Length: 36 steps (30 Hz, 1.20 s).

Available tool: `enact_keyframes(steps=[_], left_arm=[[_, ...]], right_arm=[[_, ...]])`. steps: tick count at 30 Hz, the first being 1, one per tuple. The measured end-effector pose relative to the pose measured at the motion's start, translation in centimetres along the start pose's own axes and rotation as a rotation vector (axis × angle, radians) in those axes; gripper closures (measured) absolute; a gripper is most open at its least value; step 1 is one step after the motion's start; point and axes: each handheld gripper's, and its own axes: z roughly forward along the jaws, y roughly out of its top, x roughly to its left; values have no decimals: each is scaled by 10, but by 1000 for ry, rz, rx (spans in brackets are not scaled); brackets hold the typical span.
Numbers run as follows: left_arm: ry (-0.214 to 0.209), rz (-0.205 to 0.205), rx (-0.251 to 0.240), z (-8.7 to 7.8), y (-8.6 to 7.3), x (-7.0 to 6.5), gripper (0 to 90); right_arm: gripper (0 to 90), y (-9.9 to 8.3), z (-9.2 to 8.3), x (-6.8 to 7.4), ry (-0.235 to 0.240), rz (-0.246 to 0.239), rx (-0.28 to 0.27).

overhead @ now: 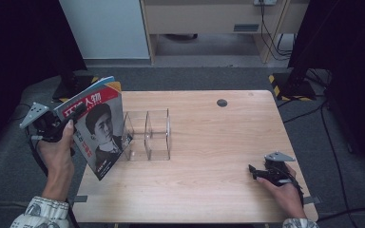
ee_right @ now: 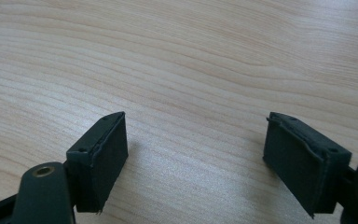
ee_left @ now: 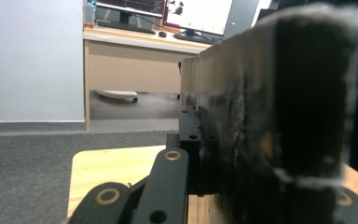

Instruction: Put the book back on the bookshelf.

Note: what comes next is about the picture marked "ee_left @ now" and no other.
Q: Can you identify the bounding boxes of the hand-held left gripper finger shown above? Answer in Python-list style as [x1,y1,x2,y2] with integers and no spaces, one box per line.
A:
[178,105,222,198]

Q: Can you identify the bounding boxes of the magazine with portrait cover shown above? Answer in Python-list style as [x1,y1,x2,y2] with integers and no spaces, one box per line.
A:
[179,2,358,224]

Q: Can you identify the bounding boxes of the low flat device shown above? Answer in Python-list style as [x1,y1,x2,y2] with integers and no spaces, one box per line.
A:
[93,89,139,104]

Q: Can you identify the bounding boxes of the beige wooden desk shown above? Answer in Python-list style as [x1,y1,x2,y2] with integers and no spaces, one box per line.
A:
[82,25,213,131]

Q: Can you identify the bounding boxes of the black keyboard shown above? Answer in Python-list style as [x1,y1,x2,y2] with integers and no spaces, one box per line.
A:
[96,20,157,35]
[172,32,223,46]

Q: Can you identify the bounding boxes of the bright screen monitor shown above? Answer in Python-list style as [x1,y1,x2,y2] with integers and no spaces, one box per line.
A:
[162,0,235,37]

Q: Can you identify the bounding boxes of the grey flat panel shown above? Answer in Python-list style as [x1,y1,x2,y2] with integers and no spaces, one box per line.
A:
[223,0,261,39]

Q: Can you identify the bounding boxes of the dark screen monitor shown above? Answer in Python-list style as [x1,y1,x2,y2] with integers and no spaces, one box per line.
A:
[94,0,166,26]

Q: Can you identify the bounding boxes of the clear plastic bottle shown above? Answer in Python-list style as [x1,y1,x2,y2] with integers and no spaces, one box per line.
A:
[83,0,96,28]

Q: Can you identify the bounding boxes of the white partition panel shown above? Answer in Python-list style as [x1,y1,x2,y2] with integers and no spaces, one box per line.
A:
[0,0,86,123]

